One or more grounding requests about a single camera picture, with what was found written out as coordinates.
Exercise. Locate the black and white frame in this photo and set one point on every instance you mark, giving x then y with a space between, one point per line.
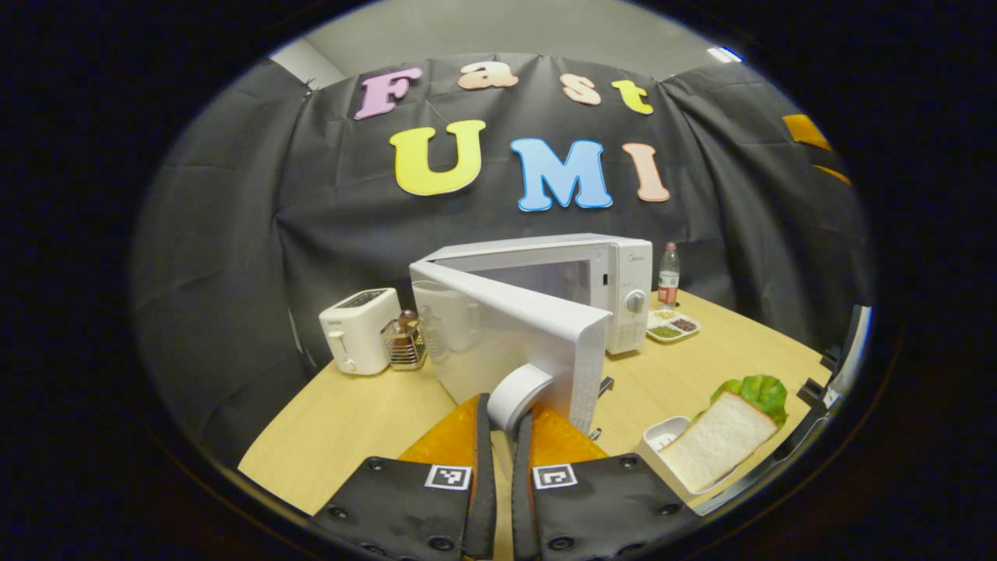
853 351

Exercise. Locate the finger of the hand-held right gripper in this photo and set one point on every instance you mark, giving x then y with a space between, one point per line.
806 131
833 174

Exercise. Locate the white divided dish with beans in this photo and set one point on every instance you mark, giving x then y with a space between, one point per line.
670 331

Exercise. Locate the small ceiling light panel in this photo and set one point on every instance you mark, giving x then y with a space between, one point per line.
724 54

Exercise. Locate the white toaster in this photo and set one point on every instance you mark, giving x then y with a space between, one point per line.
354 335

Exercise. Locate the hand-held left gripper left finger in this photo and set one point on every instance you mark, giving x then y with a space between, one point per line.
484 467

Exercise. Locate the white microwave oven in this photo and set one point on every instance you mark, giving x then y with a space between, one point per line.
545 335

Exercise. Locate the clear bottle with red label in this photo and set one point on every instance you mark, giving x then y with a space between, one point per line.
668 280

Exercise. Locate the white rectangular food container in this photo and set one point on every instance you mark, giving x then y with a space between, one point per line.
662 436

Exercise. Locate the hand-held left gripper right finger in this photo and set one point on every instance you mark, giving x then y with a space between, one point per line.
522 483

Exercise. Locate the bread and lettuce sandwich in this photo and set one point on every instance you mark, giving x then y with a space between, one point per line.
716 444

